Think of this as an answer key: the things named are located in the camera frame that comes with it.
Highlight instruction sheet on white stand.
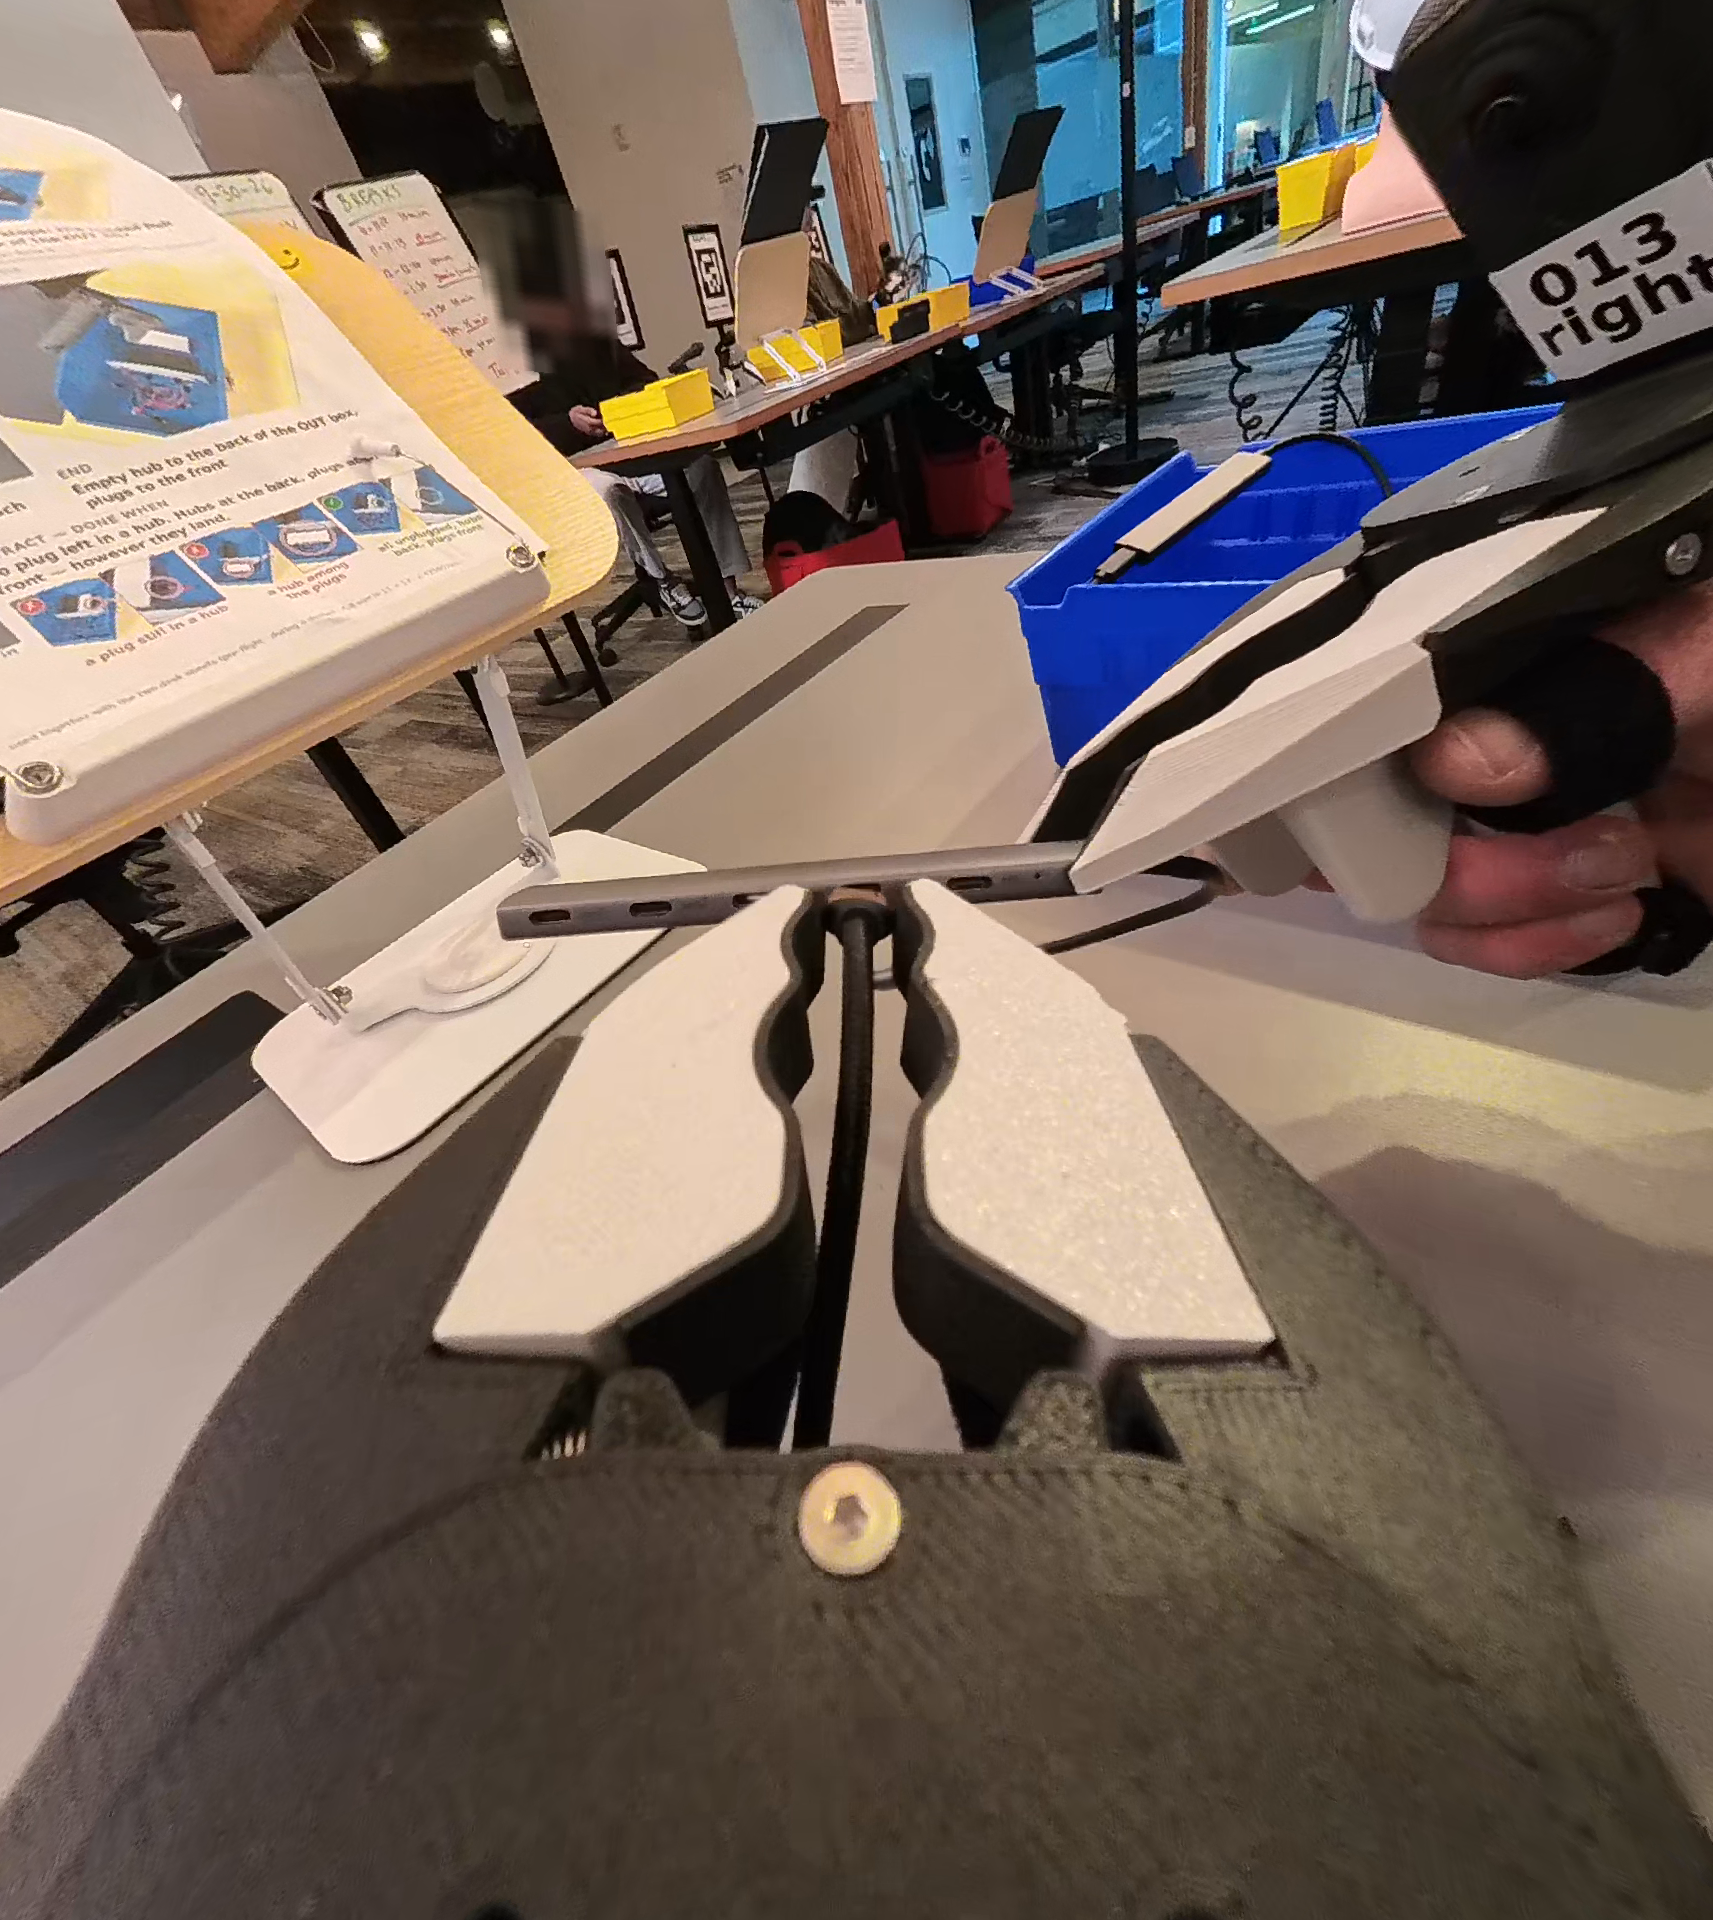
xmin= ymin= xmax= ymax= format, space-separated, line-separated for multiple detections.
xmin=0 ymin=98 xmax=707 ymax=1166

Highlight black usb-c cable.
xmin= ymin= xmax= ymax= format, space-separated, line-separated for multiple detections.
xmin=790 ymin=891 xmax=892 ymax=1450

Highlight handwritten whiteboard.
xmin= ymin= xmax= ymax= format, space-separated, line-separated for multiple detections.
xmin=319 ymin=169 xmax=530 ymax=395

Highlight small whiteboard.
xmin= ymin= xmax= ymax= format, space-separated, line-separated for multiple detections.
xmin=177 ymin=169 xmax=321 ymax=249

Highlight blue plastic bin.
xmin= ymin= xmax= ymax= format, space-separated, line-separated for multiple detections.
xmin=1009 ymin=402 xmax=1571 ymax=774

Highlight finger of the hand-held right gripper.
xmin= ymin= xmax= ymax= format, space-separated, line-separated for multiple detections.
xmin=1070 ymin=511 xmax=1609 ymax=898
xmin=1023 ymin=546 xmax=1376 ymax=850

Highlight pink mannequin head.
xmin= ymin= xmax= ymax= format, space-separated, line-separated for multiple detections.
xmin=1340 ymin=135 xmax=1461 ymax=242

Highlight long wooden desk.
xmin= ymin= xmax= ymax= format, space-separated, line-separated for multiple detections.
xmin=571 ymin=210 xmax=1279 ymax=708

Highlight printed instruction sheet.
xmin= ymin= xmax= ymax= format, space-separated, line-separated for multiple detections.
xmin=0 ymin=102 xmax=521 ymax=829

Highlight tilted display board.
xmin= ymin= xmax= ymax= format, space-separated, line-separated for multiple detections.
xmin=972 ymin=104 xmax=1067 ymax=286
xmin=734 ymin=117 xmax=831 ymax=350

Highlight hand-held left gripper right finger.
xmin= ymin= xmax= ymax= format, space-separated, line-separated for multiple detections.
xmin=889 ymin=879 xmax=1279 ymax=1413

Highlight red storage bin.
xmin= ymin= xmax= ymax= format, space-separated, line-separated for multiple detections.
xmin=767 ymin=518 xmax=906 ymax=597
xmin=920 ymin=442 xmax=1015 ymax=550

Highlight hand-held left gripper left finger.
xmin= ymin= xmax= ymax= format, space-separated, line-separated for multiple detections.
xmin=432 ymin=885 xmax=818 ymax=1413

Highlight grey usb hub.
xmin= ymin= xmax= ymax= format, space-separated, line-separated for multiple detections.
xmin=497 ymin=839 xmax=1090 ymax=946
xmin=1090 ymin=450 xmax=1274 ymax=579

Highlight black pole stand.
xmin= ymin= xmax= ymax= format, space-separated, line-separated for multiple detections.
xmin=1055 ymin=0 xmax=1184 ymax=487

